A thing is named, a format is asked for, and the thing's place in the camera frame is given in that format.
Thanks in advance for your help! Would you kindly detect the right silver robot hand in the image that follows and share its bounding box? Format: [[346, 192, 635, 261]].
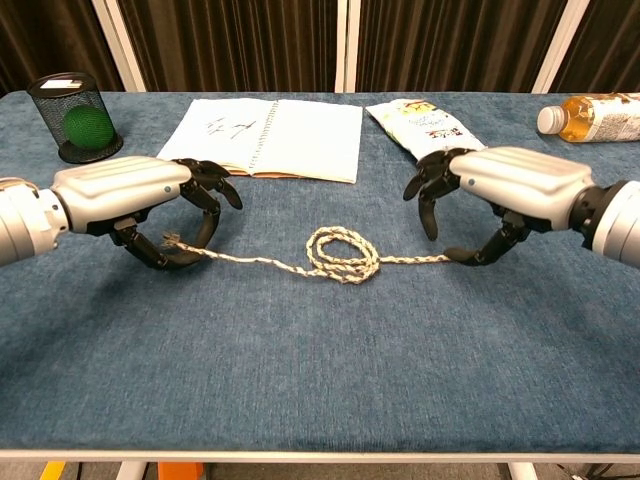
[[402, 147, 612, 265]]

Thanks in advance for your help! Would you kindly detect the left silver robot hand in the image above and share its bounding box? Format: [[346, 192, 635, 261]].
[[50, 155, 244, 272]]

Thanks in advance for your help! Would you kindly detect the cream braided rope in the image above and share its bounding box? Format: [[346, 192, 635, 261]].
[[162, 226, 454, 285]]

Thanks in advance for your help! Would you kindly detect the green ball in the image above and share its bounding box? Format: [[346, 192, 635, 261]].
[[62, 105, 116, 151]]

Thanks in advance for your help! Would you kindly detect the tea bottle with white cap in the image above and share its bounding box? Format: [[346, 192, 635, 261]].
[[536, 92, 640, 144]]

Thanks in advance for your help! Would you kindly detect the black mesh pen holder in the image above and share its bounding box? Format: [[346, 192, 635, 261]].
[[26, 71, 124, 165]]

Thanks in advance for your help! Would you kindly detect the white snack bag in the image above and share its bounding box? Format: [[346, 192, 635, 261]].
[[365, 98, 487, 162]]

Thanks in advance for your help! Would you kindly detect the white card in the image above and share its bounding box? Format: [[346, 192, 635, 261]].
[[39, 77, 84, 91]]

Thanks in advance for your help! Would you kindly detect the dark brown curtain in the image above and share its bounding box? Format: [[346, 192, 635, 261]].
[[0, 0, 640, 99]]

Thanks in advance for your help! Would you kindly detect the open spiral notebook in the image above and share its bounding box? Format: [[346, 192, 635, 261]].
[[156, 97, 364, 185]]

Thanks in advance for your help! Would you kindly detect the blue table cloth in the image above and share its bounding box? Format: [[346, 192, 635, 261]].
[[0, 91, 640, 454]]

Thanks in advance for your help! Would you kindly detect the orange box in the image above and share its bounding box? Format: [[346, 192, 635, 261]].
[[158, 462, 205, 480]]

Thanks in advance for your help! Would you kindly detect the white partition frame post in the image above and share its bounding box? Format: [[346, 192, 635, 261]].
[[531, 0, 592, 95], [334, 0, 362, 94], [91, 0, 147, 94]]

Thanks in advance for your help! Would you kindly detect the white table frame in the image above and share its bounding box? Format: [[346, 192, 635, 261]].
[[0, 448, 640, 480]]

